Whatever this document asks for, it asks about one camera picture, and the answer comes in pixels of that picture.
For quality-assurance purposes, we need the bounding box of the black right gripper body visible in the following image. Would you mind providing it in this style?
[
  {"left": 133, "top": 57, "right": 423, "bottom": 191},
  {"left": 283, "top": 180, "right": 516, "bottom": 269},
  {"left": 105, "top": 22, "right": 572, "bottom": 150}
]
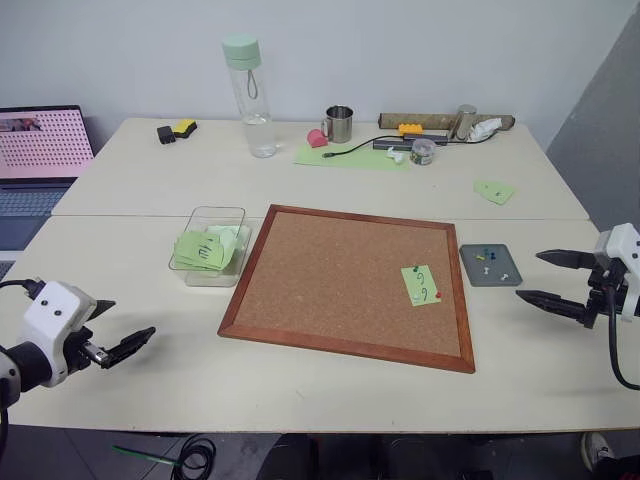
[{"left": 581, "top": 253, "right": 630, "bottom": 330}]

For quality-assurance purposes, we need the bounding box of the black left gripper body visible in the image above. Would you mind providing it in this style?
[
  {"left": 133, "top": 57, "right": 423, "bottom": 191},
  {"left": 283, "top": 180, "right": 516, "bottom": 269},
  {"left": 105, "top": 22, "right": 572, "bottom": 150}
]
[{"left": 63, "top": 327, "right": 111, "bottom": 375}]

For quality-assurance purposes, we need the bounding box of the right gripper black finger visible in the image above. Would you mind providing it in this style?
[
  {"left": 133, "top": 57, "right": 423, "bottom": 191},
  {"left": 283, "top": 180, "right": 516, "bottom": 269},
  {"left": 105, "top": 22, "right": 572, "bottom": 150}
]
[
  {"left": 515, "top": 288, "right": 591, "bottom": 327},
  {"left": 535, "top": 248, "right": 598, "bottom": 272}
]

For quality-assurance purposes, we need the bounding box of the green note with black scribble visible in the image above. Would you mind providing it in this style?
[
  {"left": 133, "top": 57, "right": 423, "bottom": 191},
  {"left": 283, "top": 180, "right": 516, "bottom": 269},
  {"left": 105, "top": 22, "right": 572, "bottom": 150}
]
[{"left": 173, "top": 230, "right": 227, "bottom": 270}]

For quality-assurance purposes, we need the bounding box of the green note with black writing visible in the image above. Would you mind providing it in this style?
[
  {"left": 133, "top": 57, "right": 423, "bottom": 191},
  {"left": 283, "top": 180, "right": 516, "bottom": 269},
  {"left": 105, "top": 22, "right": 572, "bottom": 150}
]
[{"left": 400, "top": 264, "right": 444, "bottom": 308}]

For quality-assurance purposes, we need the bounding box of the small jar of pins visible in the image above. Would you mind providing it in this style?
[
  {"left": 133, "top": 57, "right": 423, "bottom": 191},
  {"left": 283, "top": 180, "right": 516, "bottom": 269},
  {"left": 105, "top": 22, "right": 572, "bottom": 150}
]
[{"left": 409, "top": 138, "right": 437, "bottom": 168}]

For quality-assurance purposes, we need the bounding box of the wood-framed cork board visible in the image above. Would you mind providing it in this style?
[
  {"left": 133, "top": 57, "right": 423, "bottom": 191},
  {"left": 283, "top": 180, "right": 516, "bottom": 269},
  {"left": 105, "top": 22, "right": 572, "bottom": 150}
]
[{"left": 217, "top": 203, "right": 477, "bottom": 375}]

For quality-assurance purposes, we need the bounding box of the grey pin tray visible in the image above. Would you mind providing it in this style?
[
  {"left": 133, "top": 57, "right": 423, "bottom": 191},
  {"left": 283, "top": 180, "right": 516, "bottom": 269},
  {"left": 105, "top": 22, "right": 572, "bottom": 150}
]
[{"left": 458, "top": 243, "right": 524, "bottom": 288}]

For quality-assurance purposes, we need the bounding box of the clear plastic container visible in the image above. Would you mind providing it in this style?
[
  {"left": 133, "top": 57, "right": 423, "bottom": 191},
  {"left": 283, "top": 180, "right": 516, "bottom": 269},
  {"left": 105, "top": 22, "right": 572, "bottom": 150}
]
[{"left": 168, "top": 205, "right": 252, "bottom": 288}]

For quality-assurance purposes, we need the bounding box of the thin green stick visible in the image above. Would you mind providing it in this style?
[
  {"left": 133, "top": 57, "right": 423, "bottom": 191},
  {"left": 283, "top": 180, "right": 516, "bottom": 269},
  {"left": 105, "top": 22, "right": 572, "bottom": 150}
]
[{"left": 111, "top": 444, "right": 182, "bottom": 467}]

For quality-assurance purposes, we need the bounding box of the white shoe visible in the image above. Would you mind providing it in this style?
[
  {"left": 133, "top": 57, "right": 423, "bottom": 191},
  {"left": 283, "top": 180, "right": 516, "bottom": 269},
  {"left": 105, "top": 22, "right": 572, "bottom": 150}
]
[{"left": 581, "top": 431, "right": 617, "bottom": 472}]

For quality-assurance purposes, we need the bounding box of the large crumpled white paper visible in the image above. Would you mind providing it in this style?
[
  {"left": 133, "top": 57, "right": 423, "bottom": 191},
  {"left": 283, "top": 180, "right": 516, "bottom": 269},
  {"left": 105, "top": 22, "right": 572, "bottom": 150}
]
[{"left": 466, "top": 117, "right": 503, "bottom": 143}]

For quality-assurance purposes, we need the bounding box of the open laptop with pink screen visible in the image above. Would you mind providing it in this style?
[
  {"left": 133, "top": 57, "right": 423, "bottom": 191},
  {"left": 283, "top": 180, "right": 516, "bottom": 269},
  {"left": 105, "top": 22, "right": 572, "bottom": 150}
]
[{"left": 0, "top": 104, "right": 97, "bottom": 282}]

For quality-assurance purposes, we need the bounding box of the grey metal cylinder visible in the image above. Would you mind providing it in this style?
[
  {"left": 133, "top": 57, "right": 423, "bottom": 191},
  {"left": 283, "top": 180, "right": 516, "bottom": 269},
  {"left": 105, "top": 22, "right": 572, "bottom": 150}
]
[{"left": 449, "top": 103, "right": 479, "bottom": 142}]

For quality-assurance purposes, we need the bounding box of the black bar-shaped hub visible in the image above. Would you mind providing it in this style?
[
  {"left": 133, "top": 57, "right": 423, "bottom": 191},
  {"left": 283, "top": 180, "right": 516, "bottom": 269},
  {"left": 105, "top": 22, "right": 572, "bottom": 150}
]
[{"left": 403, "top": 130, "right": 450, "bottom": 147}]

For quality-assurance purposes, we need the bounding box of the wooden plank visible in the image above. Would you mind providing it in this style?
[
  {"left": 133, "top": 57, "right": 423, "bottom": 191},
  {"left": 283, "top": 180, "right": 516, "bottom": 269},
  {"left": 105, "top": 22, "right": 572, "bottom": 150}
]
[{"left": 377, "top": 112, "right": 517, "bottom": 133}]

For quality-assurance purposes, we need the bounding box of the grey usb hub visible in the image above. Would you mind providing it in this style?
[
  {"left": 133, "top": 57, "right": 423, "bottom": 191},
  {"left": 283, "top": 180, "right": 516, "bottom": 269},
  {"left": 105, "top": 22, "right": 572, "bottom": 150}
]
[{"left": 372, "top": 138, "right": 417, "bottom": 152}]

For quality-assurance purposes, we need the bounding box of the light green paper sheet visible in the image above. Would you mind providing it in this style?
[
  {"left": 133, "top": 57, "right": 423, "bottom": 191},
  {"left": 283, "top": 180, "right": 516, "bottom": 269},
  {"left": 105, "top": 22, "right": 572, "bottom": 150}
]
[{"left": 291, "top": 136, "right": 414, "bottom": 173}]

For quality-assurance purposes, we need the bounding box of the clear bottle with green lid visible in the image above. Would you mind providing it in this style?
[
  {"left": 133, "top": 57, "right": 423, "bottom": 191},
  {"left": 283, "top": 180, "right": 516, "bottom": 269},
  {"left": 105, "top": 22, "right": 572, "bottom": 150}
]
[{"left": 221, "top": 33, "right": 282, "bottom": 160}]

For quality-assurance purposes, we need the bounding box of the stainless steel mug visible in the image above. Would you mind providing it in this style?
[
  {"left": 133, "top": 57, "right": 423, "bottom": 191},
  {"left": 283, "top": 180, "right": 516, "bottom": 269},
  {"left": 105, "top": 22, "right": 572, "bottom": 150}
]
[{"left": 319, "top": 104, "right": 356, "bottom": 144}]

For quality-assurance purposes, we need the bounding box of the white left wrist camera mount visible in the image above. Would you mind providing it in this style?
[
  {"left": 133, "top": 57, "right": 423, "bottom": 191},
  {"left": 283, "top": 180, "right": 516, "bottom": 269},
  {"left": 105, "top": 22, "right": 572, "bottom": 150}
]
[{"left": 19, "top": 280, "right": 97, "bottom": 389}]

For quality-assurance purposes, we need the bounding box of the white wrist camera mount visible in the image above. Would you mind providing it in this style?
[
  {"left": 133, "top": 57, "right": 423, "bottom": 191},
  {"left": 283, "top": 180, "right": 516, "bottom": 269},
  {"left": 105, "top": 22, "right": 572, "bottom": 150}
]
[
  {"left": 19, "top": 280, "right": 97, "bottom": 389},
  {"left": 594, "top": 222, "right": 640, "bottom": 322}
]

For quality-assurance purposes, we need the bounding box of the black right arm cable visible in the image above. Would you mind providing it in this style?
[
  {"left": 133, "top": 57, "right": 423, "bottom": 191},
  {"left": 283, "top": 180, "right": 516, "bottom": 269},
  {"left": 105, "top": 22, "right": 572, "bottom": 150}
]
[{"left": 606, "top": 283, "right": 640, "bottom": 392}]

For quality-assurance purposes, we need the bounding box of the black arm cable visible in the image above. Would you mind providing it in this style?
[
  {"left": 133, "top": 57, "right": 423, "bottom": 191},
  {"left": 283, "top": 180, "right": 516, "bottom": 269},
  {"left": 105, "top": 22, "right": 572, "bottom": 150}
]
[
  {"left": 0, "top": 278, "right": 42, "bottom": 302},
  {"left": 606, "top": 283, "right": 640, "bottom": 392}
]

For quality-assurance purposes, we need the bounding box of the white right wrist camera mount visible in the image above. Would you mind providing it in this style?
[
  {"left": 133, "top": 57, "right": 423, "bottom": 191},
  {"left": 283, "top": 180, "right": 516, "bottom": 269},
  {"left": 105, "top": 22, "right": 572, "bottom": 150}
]
[{"left": 594, "top": 222, "right": 640, "bottom": 322}]

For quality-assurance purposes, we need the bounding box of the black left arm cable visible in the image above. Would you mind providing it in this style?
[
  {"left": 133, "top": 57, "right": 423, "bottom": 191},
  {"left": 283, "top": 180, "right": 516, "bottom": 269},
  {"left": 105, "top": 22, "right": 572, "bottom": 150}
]
[{"left": 0, "top": 278, "right": 42, "bottom": 302}]

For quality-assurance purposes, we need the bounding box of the coiled black floor cable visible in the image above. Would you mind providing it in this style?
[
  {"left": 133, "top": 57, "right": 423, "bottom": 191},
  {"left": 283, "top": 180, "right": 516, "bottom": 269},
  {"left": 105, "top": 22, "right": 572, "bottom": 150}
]
[{"left": 178, "top": 432, "right": 218, "bottom": 480}]

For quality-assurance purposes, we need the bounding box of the black cable with green plug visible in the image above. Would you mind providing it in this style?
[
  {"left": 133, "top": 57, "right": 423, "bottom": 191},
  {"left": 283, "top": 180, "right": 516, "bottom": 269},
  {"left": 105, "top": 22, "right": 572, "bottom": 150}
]
[{"left": 323, "top": 134, "right": 382, "bottom": 161}]

